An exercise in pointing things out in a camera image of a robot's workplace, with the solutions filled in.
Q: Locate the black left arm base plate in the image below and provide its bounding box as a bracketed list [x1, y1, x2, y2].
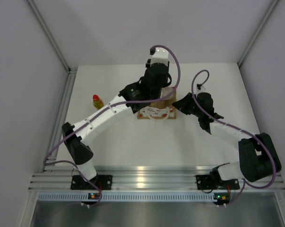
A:
[70, 175, 112, 191]

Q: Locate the left aluminium frame post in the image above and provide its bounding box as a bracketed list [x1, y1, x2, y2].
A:
[26, 0, 71, 71]

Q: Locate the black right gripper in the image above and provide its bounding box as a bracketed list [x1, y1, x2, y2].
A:
[172, 93, 203, 118]

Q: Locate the white slotted cable duct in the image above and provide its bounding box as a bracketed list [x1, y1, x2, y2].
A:
[38, 192, 228, 202]

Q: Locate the right aluminium frame post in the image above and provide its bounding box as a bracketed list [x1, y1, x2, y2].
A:
[237, 0, 281, 68]

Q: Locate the aluminium mounting rail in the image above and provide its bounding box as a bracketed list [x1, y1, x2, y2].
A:
[28, 165, 285, 191]

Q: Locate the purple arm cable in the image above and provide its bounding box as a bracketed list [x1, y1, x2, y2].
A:
[43, 44, 181, 208]
[191, 70, 277, 206]

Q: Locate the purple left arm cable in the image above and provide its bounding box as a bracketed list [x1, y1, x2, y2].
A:
[43, 44, 181, 208]

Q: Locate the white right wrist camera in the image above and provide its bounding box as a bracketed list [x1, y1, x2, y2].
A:
[196, 84, 206, 94]

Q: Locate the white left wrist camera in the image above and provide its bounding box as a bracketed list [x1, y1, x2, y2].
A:
[148, 47, 169, 67]

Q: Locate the aluminium frame post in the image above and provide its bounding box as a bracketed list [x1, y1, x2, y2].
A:
[237, 0, 281, 68]
[26, 0, 71, 71]

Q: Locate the red cap yellow liquid bottle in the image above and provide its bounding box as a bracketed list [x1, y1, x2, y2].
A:
[93, 95, 104, 110]

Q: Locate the burlap watermelon print canvas bag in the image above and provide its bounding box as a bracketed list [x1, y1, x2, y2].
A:
[137, 91, 176, 122]

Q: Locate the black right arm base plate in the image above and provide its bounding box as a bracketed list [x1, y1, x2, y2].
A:
[196, 175, 240, 192]

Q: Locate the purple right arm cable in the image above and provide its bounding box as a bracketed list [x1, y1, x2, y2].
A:
[191, 70, 277, 206]

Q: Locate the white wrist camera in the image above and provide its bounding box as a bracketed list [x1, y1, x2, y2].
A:
[148, 47, 169, 67]
[196, 84, 206, 94]

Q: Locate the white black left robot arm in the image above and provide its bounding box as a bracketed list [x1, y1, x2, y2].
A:
[62, 63, 172, 189]

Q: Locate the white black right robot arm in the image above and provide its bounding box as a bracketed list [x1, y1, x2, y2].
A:
[173, 92, 282, 188]

